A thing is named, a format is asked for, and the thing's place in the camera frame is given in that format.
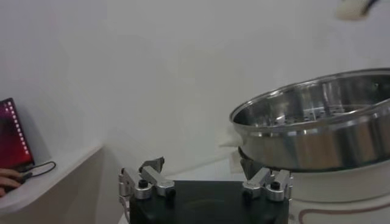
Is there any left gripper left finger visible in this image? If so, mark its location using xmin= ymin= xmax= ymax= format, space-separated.
xmin=118 ymin=156 xmax=177 ymax=201

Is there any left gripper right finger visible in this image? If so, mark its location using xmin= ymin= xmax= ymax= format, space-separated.
xmin=239 ymin=158 xmax=294 ymax=202

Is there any white steamed baozi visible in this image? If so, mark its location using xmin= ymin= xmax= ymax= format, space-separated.
xmin=336 ymin=0 xmax=371 ymax=21

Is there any stainless steel steamer basket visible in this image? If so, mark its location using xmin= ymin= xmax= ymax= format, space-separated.
xmin=219 ymin=67 xmax=390 ymax=172

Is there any person's hand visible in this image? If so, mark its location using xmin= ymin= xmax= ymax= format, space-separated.
xmin=0 ymin=168 xmax=27 ymax=197

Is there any white electric cooker base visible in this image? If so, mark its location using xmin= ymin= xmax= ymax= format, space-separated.
xmin=230 ymin=149 xmax=390 ymax=224

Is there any white rounded side desk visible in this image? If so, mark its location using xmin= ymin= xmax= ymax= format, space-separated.
xmin=0 ymin=142 xmax=122 ymax=224

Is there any black desk cable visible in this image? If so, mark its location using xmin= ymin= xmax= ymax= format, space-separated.
xmin=17 ymin=160 xmax=57 ymax=181

